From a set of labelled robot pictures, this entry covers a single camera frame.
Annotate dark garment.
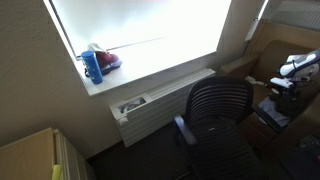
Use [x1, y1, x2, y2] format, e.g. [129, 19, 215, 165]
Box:
[269, 92, 312, 119]

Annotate grey window blinds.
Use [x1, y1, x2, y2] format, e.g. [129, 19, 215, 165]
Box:
[270, 0, 320, 32]

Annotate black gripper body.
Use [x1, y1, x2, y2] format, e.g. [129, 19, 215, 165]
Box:
[277, 86, 301, 109]

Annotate black office chair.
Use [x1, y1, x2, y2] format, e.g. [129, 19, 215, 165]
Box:
[172, 75, 285, 180]

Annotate dark blue bag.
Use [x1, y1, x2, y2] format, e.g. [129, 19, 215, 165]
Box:
[298, 134, 320, 163]

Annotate blue water bottle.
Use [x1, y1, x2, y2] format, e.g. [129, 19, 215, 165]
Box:
[80, 50, 104, 85]

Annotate light wooden cabinet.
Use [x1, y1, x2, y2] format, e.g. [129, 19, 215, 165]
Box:
[0, 127, 96, 180]

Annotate yellow sticky note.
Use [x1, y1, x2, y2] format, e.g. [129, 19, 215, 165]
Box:
[51, 164, 64, 180]

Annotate blue shirt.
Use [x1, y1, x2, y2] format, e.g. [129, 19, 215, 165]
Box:
[258, 96, 291, 128]

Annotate white wall heater unit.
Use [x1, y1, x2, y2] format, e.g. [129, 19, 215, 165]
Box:
[109, 68, 217, 148]

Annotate white crumpled paper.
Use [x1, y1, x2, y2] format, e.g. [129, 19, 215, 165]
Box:
[245, 75, 268, 87]

